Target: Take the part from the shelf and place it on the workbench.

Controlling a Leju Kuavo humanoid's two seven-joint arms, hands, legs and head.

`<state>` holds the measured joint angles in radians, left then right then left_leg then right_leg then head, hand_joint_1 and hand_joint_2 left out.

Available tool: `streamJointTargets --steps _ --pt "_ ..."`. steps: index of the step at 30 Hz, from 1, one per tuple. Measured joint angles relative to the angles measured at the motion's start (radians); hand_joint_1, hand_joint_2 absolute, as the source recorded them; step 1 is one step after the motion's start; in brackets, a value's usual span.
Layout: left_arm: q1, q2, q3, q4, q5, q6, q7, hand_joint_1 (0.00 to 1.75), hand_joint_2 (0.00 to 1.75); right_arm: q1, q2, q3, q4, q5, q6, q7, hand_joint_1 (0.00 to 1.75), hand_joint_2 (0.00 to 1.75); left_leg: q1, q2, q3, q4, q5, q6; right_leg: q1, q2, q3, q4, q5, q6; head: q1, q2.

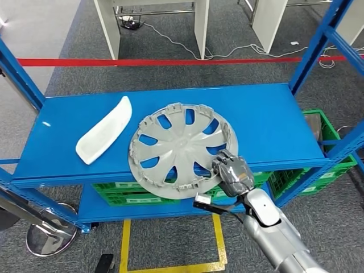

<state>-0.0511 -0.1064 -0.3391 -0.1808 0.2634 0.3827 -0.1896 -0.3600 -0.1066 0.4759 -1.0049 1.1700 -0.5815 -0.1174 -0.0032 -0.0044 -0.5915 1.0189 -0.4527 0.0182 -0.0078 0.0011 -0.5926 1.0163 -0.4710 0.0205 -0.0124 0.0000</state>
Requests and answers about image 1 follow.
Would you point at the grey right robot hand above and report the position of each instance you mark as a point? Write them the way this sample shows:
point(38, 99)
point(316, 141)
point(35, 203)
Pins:
point(234, 175)

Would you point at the grey plastic wheel hubcap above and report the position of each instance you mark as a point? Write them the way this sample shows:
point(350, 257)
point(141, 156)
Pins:
point(182, 145)

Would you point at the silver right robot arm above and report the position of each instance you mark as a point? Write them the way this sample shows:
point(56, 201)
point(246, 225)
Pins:
point(273, 233)

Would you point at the blue metal shelf rack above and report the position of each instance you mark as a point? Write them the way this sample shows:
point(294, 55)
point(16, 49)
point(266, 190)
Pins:
point(359, 162)
point(269, 124)

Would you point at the dull grey flat part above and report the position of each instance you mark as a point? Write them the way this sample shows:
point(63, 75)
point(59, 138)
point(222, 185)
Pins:
point(314, 126)

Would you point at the white plastic lamp cover part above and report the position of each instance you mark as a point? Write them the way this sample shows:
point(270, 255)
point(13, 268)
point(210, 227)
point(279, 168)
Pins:
point(105, 132)

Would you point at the green open plastic crate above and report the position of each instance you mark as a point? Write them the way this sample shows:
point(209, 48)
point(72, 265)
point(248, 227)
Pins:
point(332, 177)

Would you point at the red barrier belt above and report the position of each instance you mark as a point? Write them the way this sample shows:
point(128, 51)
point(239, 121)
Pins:
point(171, 61)

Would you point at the small white floor scrap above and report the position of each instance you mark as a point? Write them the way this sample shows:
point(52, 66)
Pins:
point(294, 43)

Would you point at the white panel desk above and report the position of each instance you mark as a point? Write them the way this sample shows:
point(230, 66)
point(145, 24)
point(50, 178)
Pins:
point(109, 30)
point(269, 22)

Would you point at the black router device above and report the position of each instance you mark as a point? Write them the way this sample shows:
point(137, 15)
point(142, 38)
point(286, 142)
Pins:
point(131, 23)

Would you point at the chrome barrier stanchion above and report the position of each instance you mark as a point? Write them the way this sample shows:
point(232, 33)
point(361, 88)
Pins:
point(16, 88)
point(52, 233)

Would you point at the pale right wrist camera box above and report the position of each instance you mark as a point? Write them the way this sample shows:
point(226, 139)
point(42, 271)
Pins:
point(203, 199)

